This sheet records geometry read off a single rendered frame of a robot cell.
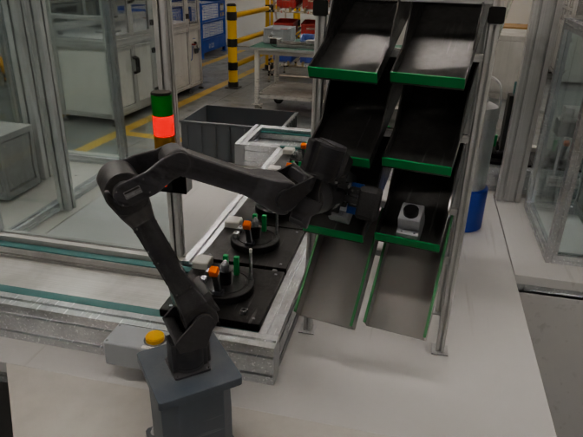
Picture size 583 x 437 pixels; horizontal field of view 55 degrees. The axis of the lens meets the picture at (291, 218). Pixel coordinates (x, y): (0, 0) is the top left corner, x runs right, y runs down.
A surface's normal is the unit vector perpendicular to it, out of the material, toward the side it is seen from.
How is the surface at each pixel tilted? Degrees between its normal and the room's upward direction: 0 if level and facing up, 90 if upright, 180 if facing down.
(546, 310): 90
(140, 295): 0
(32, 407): 0
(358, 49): 25
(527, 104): 90
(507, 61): 90
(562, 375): 90
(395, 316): 45
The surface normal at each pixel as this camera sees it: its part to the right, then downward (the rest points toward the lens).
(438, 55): -0.15, -0.66
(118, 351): -0.22, 0.41
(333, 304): -0.26, -0.37
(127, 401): 0.03, -0.91
